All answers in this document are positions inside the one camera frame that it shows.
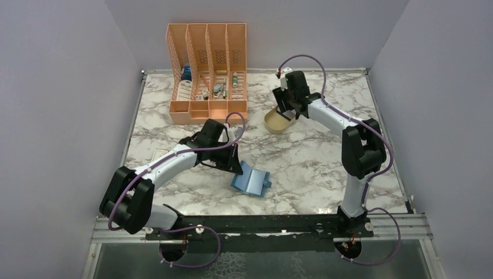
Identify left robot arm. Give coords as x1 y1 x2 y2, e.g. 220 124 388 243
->
99 119 245 239

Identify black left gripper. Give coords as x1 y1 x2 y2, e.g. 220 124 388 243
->
209 142 244 175

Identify white red card box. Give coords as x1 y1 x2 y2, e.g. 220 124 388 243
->
151 149 168 162

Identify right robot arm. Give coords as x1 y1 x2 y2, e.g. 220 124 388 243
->
272 68 387 237

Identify blue white bottle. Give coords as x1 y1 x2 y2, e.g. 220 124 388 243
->
180 65 192 89

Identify orange plastic desk organizer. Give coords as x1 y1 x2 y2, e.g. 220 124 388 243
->
166 23 248 124

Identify beige oval tray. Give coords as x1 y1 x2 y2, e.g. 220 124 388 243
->
264 106 296 134

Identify black metal base rail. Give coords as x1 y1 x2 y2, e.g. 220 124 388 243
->
91 213 434 245

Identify blue leather card holder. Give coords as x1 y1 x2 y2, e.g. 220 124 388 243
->
230 161 272 198

